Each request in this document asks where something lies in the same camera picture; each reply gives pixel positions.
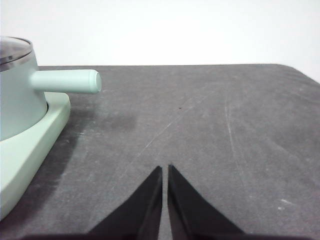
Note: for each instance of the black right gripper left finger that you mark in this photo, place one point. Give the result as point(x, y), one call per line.
point(145, 212)

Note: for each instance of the glass lid with green knob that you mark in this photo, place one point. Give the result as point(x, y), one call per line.
point(12, 50)

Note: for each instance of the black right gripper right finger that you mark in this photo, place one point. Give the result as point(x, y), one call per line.
point(190, 212)

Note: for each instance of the green breakfast machine base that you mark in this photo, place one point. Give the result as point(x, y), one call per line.
point(37, 150)

